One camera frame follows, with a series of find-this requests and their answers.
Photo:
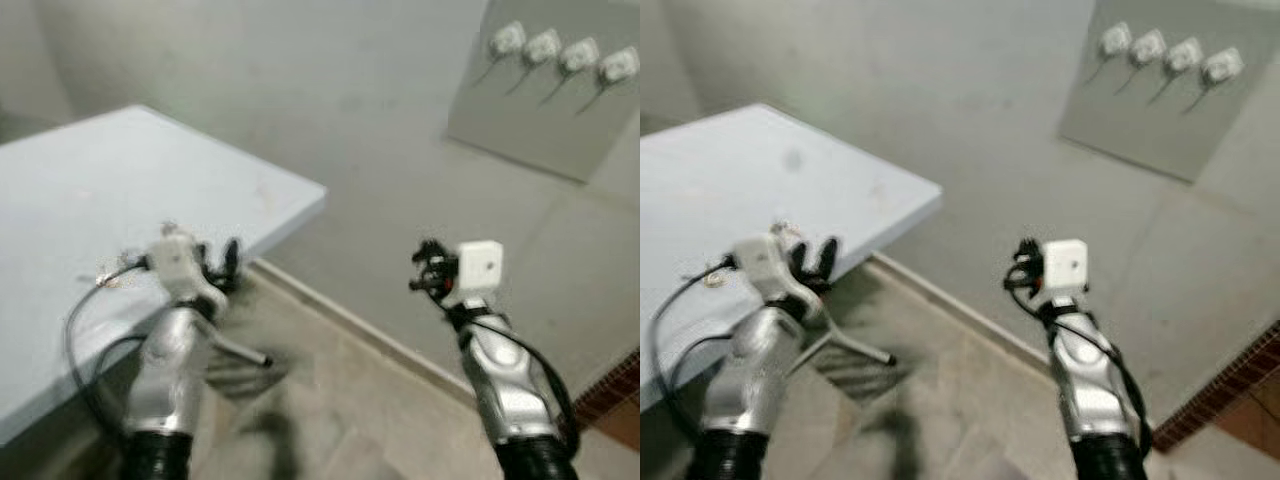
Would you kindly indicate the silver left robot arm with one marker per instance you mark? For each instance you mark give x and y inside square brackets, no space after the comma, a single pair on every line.
[745,385]
[170,380]

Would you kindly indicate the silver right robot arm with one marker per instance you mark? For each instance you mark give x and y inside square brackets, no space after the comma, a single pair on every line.
[510,390]
[1090,385]

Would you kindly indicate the grey hook board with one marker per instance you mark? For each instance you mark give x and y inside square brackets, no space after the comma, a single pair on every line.
[1140,125]
[530,125]

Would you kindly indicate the white folding table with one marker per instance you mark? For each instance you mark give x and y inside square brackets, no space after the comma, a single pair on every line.
[760,190]
[120,200]

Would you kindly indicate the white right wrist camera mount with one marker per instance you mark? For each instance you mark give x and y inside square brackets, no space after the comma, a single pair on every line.
[1065,265]
[478,268]

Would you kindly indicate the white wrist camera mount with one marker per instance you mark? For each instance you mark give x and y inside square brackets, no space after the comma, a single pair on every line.
[478,268]
[178,265]
[1065,265]
[765,265]

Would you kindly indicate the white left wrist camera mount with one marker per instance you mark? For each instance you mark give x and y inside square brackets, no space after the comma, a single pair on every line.
[178,265]
[765,265]

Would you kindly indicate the white wall hook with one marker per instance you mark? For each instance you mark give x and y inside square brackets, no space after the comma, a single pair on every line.
[1185,54]
[580,55]
[620,65]
[1222,66]
[1116,38]
[507,38]
[543,45]
[1149,45]

